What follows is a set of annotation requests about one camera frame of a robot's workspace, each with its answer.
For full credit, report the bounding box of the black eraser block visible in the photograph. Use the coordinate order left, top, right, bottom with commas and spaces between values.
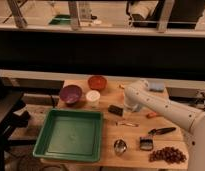
108, 105, 123, 116

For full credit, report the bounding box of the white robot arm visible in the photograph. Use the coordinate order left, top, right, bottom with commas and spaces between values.
124, 80, 205, 171

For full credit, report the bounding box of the orange carrot piece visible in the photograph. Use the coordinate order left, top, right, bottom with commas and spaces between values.
146, 112, 159, 119

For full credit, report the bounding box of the metal spoon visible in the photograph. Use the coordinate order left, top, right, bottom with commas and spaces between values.
115, 122, 139, 127

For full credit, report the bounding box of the white cup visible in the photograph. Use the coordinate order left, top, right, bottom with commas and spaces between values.
86, 90, 101, 107

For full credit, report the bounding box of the red bowl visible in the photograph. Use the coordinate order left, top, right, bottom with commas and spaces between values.
88, 75, 107, 91

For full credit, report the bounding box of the small metal cup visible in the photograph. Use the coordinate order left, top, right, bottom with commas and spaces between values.
114, 139, 127, 155

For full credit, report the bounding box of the bunch of dark grapes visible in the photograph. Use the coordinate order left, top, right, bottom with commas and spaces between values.
149, 147, 186, 164

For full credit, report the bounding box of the purple bowl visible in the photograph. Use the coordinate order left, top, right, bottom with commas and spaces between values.
59, 85, 82, 104

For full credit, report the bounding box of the green plastic tray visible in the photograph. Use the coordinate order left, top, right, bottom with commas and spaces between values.
33, 109, 103, 162

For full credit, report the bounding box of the black handled brush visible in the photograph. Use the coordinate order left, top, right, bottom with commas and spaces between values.
140, 137, 153, 151

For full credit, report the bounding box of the black handled scoop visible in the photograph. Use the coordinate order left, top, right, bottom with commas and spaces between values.
148, 127, 176, 136

